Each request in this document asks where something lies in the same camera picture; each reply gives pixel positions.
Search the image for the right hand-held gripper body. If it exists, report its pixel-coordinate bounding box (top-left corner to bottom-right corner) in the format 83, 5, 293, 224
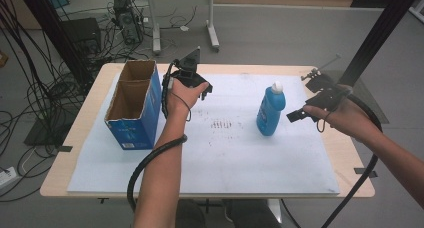
300, 53, 353, 112

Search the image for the white power strip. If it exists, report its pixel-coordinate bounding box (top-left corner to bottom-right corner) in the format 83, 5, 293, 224
0, 166, 18, 190

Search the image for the person's left hand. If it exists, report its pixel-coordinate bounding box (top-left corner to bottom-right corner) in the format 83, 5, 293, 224
165, 78, 210, 122

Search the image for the person's right hand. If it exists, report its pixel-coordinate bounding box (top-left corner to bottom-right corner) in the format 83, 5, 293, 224
302, 87, 382, 142

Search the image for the thick black left gripper cable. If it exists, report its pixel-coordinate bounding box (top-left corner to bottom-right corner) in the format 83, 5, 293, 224
126, 59, 188, 213

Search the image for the black metal stand post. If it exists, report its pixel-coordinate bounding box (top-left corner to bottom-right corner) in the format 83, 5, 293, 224
339, 0, 424, 86
14, 0, 96, 87

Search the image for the thick black gripper cable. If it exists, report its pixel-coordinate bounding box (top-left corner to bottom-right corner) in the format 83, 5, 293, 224
320, 93, 383, 228
126, 59, 188, 213

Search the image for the white desk frame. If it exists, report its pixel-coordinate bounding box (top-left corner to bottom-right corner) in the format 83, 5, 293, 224
127, 0, 222, 55

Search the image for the black equipment box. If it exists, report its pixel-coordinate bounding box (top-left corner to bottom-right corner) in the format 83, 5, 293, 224
60, 17, 103, 56

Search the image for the blue cardboard box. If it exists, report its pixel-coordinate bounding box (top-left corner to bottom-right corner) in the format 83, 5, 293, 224
103, 59, 163, 151

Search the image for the tangle of black floor cables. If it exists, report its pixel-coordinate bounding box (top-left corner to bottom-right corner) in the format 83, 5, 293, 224
0, 0, 116, 202

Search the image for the black computer tower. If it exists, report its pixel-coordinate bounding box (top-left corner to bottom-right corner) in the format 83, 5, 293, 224
112, 0, 145, 46

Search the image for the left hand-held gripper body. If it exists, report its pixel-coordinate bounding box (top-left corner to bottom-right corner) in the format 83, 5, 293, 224
170, 47, 206, 88

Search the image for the blue bottle with white cap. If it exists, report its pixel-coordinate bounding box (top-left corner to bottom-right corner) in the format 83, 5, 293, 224
255, 81, 287, 137

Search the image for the thick black right gripper cable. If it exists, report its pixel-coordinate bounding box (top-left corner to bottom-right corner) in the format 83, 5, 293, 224
320, 93, 383, 228

